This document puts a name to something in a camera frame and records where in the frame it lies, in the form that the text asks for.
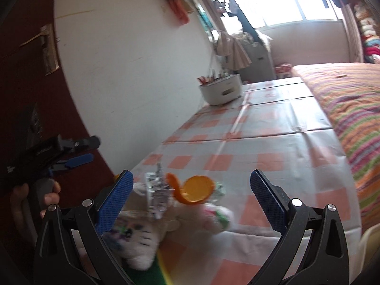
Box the beige hanging cloth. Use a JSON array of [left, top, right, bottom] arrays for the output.
[[215, 31, 253, 72]]

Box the orange checkered tablecloth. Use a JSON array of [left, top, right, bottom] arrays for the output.
[[131, 77, 363, 285]]

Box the dark red wooden door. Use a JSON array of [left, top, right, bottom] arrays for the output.
[[0, 0, 119, 285]]

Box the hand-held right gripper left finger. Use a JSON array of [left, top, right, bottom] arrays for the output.
[[33, 170, 134, 285]]

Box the green and white wrapper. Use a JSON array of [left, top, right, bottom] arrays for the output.
[[205, 202, 235, 232]]

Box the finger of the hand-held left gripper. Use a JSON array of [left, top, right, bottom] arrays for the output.
[[49, 153, 95, 176], [61, 136, 101, 155]]

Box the striped bed blanket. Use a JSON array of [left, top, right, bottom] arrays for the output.
[[291, 62, 380, 235]]

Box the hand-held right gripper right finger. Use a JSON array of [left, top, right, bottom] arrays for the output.
[[250, 169, 350, 285]]

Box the white round container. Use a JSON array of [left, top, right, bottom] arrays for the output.
[[197, 73, 242, 106]]

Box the cream plastic chair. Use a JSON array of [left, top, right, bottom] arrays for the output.
[[359, 223, 380, 285]]

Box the dark blue hanging garment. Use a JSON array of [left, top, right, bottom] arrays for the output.
[[227, 0, 263, 46]]

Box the white plush cat toy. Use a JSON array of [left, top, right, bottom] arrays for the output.
[[113, 181, 235, 271]]

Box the crumpled silver foil wrapper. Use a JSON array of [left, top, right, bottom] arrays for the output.
[[144, 163, 176, 220]]

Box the person's left hand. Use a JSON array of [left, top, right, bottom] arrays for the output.
[[10, 180, 61, 232]]

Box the brass door handle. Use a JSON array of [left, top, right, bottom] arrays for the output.
[[19, 24, 60, 76]]

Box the stack of folded blankets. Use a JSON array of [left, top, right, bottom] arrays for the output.
[[353, 1, 380, 64]]

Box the orange peel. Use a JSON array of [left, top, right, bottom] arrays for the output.
[[166, 172, 216, 205]]

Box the orange hanging wall ornament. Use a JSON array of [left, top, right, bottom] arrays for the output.
[[162, 0, 191, 26]]

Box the window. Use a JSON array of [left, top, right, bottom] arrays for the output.
[[208, 0, 348, 30]]

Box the beige curtain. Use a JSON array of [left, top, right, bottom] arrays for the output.
[[340, 1, 364, 63]]

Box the red patterned cloth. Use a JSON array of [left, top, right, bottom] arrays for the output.
[[275, 64, 293, 79]]

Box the grey cabinet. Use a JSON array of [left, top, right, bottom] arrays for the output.
[[237, 34, 276, 81]]

